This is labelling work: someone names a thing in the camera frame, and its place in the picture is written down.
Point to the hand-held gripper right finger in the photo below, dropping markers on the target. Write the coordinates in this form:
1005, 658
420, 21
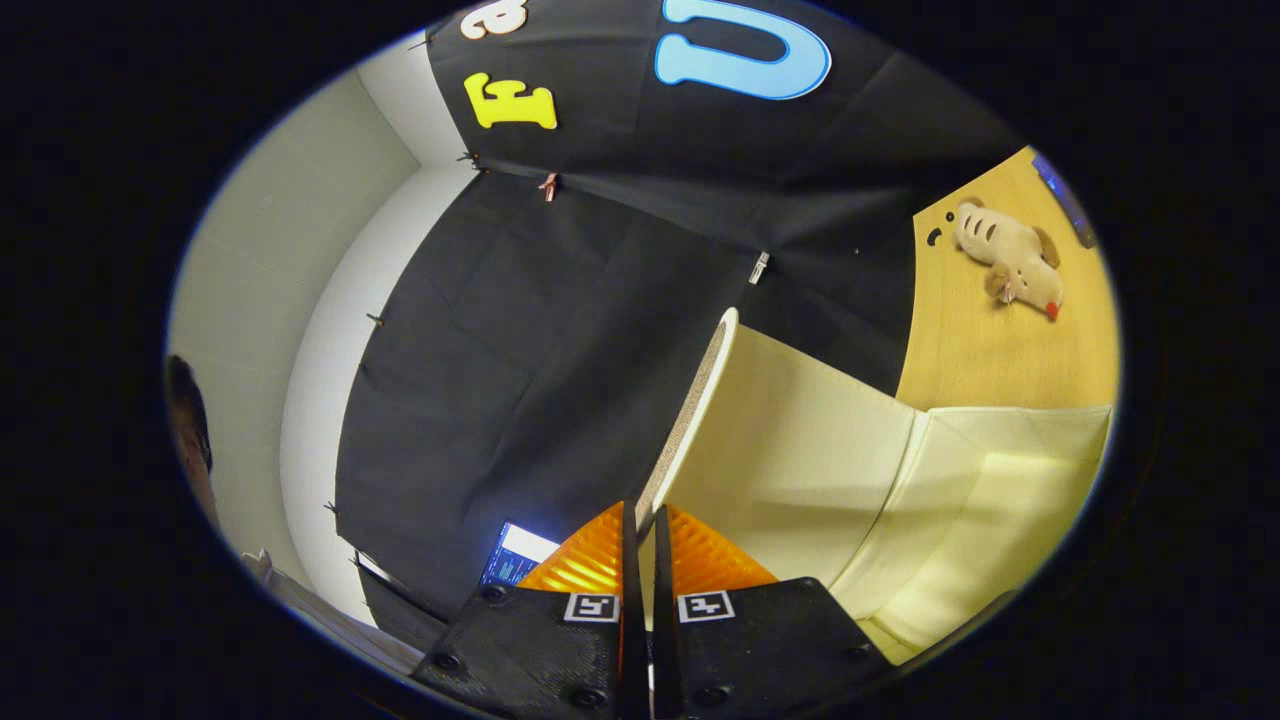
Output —
760, 650

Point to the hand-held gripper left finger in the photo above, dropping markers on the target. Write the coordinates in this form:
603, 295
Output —
530, 650

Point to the beige fabric storage box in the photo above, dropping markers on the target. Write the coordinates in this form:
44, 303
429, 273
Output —
800, 450

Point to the lit computer monitor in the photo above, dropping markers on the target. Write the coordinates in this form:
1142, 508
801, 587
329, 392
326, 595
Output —
520, 555

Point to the black backdrop cloth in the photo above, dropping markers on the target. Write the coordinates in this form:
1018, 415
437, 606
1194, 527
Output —
560, 350

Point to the row of black clips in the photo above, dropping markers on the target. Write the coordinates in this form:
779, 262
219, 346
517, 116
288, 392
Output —
375, 320

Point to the silver clip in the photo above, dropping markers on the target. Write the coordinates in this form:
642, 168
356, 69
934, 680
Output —
760, 268

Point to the red clip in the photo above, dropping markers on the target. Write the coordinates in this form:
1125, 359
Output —
549, 187

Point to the brown plush toy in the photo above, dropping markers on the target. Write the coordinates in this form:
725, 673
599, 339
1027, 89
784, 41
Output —
1005, 250

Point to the dark blue book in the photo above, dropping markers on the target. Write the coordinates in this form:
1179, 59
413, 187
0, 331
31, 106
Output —
1065, 200

